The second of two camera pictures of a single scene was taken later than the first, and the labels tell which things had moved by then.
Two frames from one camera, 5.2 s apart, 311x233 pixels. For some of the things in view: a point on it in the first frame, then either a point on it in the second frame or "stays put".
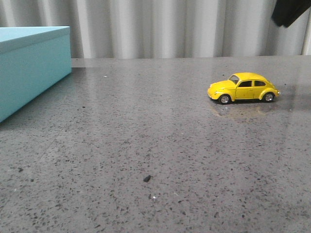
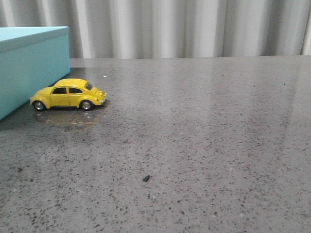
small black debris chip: (147, 178) stays put
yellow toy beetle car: (243, 86) → (68, 92)
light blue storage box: (33, 60) stays put
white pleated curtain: (164, 28) stays put
